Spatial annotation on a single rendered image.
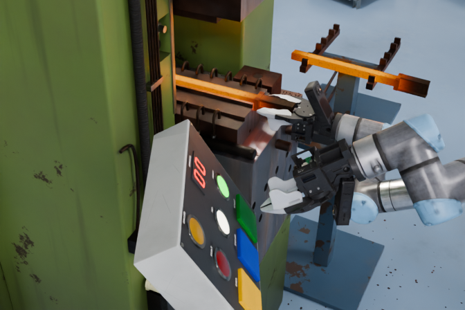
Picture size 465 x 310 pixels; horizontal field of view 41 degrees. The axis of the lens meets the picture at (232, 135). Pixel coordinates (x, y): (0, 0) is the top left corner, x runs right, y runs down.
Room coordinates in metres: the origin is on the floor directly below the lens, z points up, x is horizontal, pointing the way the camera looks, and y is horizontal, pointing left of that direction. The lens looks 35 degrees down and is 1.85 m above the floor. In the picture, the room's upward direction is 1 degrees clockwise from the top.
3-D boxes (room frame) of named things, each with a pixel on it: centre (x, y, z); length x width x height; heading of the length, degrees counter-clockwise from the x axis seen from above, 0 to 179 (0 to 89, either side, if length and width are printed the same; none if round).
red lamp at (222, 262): (0.72, 0.01, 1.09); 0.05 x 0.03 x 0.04; 156
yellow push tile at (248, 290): (0.72, -0.03, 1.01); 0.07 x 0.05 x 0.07; 1
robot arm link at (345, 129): (1.29, -0.29, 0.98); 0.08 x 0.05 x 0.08; 156
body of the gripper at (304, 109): (1.32, -0.21, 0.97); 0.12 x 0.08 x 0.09; 66
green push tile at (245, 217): (0.92, -0.03, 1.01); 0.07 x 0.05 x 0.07; 1
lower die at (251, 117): (1.45, 0.14, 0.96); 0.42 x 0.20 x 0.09; 66
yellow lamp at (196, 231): (0.72, 0.05, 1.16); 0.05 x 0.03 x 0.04; 156
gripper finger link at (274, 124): (1.33, -0.11, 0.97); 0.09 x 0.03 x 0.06; 85
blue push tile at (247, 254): (0.82, -0.03, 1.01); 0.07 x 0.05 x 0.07; 1
